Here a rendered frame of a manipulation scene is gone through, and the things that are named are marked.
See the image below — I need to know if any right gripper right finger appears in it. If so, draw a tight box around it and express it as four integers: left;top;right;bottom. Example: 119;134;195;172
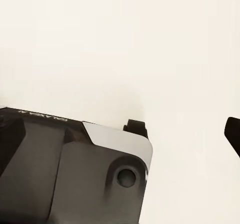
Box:
224;117;240;157

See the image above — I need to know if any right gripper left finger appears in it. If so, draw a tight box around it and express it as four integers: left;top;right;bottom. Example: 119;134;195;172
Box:
0;117;26;177

